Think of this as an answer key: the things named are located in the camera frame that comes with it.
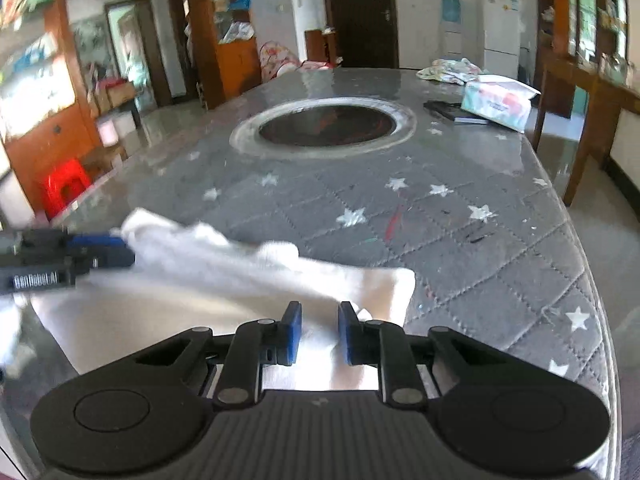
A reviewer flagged tissue box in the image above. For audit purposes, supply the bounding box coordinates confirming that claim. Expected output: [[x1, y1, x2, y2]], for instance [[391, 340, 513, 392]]
[[461, 74, 540, 133]]

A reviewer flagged polka dot play tent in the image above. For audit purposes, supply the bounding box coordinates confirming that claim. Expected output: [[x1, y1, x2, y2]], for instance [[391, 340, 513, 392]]
[[258, 41, 333, 82]]

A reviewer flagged wooden console table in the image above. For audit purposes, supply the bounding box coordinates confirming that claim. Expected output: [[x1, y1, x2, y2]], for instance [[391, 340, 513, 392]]
[[530, 52, 640, 207]]

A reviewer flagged dark wooden entrance door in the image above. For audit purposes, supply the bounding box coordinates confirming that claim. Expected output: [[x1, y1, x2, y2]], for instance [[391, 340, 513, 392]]
[[326, 0, 399, 68]]

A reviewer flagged round inset hotpot burner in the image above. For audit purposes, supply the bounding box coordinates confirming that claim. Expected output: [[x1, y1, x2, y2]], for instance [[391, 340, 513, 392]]
[[229, 96, 418, 160]]

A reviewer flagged wooden shelf cabinet left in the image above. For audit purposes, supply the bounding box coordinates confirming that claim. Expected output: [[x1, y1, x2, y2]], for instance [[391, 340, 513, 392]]
[[180, 0, 262, 110]]

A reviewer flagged wooden glass display cabinet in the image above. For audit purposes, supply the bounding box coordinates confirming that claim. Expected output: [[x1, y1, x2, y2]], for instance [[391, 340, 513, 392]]
[[1, 0, 102, 211]]

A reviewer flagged white knit garment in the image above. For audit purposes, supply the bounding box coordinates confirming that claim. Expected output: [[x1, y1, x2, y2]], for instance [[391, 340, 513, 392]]
[[1, 209, 416, 390]]

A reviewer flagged white refrigerator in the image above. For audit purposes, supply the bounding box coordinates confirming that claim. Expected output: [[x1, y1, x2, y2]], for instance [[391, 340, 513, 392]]
[[480, 0, 521, 79]]

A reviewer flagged crumpled patterned cloth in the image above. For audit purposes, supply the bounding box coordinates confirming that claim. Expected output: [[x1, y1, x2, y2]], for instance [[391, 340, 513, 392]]
[[416, 58, 483, 86]]

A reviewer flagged red plastic stool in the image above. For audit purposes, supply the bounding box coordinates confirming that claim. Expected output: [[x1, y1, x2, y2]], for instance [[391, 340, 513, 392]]
[[41, 158, 92, 220]]

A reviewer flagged water dispenser with blue bottle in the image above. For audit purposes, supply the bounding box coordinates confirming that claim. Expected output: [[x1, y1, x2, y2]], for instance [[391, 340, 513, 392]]
[[439, 0, 463, 58]]

